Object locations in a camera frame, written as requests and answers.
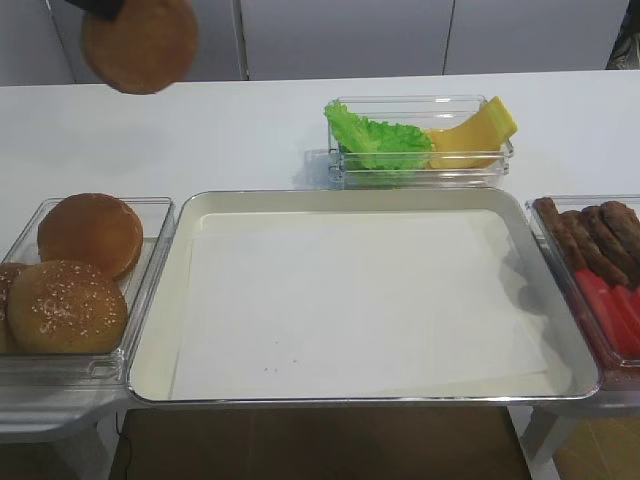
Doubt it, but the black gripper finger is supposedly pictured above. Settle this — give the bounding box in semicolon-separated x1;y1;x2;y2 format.
66;0;125;20

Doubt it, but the plain bottom bun front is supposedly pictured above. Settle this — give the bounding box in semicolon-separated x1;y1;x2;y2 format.
81;1;199;95

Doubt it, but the plain bun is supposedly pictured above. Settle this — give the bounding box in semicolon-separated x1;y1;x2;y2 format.
81;1;199;95
37;193;143;280

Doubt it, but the clear lettuce cheese container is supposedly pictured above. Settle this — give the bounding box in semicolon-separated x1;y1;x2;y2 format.
326;95;514;189

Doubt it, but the orange cheese slice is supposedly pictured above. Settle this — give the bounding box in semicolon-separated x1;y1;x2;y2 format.
426;102;501;169

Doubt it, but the yellow cheese slice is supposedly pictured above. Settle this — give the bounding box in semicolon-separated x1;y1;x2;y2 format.
482;96;518;151

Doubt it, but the plain bottom bun rear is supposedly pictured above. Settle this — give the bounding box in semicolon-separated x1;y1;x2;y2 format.
37;193;143;280

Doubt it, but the sesame top bun rear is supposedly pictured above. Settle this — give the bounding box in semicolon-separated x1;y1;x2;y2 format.
0;263;29;354

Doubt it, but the sesame bun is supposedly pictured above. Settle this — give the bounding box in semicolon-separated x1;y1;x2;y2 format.
7;260;128;354
0;263;29;354

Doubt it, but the green lettuce leaf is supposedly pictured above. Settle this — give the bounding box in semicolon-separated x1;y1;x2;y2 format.
324;101;434;171

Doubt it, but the sesame top bun front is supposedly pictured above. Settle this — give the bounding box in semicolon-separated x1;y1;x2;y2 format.
7;260;128;354

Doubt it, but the white paper tray liner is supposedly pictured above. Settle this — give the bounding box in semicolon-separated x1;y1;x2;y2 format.
172;210;547;400

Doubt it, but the clear bun container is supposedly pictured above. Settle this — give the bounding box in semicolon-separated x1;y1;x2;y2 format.
1;197;175;388

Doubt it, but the large metal tray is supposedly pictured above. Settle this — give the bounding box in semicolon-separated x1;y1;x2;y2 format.
128;188;600;406

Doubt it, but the brown patty rear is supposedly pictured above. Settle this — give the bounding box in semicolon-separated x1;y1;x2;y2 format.
533;197;587;272

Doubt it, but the brown patty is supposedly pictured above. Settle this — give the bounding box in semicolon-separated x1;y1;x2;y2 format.
601;201;639;283
533;197;587;272
560;210;629;287
581;206;639;290

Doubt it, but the clear patty tomato container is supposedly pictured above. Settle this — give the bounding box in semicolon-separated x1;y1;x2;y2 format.
527;195;639;390

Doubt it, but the brown patty front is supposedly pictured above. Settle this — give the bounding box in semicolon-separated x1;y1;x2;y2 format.
601;201;639;283

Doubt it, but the red tomato slice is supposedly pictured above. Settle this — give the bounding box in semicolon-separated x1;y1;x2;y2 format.
612;285;639;357
575;269;639;360

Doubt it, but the red tomato slice front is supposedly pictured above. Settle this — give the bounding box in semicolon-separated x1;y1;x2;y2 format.
612;285;639;357

